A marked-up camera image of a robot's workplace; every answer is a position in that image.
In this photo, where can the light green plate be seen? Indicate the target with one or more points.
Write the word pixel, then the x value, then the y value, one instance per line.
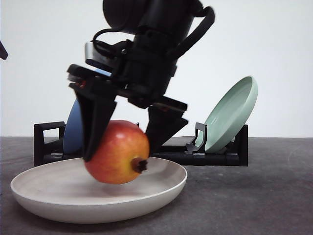
pixel 230 114

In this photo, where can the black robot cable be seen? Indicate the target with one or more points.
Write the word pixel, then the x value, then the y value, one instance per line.
pixel 196 11

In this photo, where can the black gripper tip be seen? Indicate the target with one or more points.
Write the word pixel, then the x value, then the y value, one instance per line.
pixel 3 51

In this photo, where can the white plate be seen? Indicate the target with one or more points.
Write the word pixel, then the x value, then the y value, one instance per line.
pixel 65 190

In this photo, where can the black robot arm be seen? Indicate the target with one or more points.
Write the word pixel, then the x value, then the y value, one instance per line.
pixel 173 17

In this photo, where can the red yellow pomegranate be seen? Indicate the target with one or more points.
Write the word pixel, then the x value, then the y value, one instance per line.
pixel 121 155

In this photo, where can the blue plate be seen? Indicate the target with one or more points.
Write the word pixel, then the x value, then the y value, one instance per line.
pixel 72 143

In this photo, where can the black plastic dish rack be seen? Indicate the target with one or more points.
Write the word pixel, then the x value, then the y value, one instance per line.
pixel 49 149

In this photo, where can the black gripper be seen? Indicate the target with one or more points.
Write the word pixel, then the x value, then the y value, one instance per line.
pixel 144 72

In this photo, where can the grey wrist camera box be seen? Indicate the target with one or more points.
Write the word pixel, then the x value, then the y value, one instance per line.
pixel 100 57

